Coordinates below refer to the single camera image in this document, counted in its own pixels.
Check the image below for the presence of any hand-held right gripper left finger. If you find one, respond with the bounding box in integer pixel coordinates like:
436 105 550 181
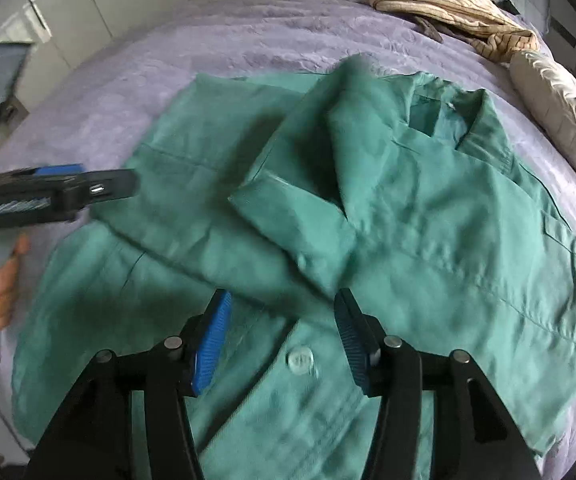
25 289 233 480

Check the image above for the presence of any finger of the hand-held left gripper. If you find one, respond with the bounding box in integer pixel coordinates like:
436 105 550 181
68 168 141 212
33 163 86 182

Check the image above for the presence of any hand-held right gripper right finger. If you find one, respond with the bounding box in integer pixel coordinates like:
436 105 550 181
334 288 542 480

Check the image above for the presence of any green button shirt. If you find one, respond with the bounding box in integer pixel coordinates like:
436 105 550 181
10 54 576 480

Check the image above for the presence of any person's left hand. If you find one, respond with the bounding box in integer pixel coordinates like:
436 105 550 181
0 234 32 333

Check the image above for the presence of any white wardrobe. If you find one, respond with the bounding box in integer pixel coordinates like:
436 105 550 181
0 0 192 128

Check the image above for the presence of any purple plush blanket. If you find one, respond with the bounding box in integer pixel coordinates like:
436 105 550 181
0 0 576 480

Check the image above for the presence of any cream round pleated pillow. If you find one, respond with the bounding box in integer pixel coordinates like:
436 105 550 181
509 49 576 202

